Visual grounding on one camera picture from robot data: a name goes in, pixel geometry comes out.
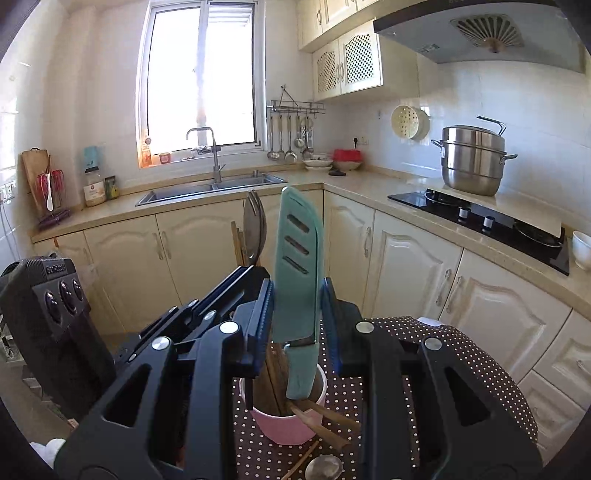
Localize teal sheathed knife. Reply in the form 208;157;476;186
271;186;324;400

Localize metal spoon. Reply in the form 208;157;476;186
304;455;344;480

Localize steel kitchen sink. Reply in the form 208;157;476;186
135;170;286;207

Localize person's left hand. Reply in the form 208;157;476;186
27;417;79;468

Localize brown polka dot tablecloth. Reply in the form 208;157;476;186
230;315;540;480

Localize cream lower cabinets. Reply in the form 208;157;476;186
33;181;590;459

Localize cream cabinets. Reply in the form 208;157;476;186
33;181;590;459
295;0;420;101

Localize chrome faucet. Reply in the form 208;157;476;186
185;126;224;185

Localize small spice jar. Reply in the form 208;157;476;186
104;176;119;200

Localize clear jar blue lid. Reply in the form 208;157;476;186
83;146;106;207

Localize red utensil holder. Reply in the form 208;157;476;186
36;170;71;231

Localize stacked white plates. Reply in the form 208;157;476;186
303;155;334;172

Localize red container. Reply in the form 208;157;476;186
332;149;363;172

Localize black gas stove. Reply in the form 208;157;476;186
388;189;570;276

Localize hanging utensil rack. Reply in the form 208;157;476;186
266;85;325;163

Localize wooden cutting board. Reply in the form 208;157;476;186
21;148;51;218

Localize white bowl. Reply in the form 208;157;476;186
572;231;591;271

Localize window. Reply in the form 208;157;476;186
136;1;266;169

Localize stainless steel steamer pot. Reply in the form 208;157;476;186
431;116;518;196

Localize cream round strainer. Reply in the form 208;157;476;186
391;105;430;142

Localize cream upper cabinets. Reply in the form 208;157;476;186
295;0;420;101

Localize range hood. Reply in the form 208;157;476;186
374;1;586;74

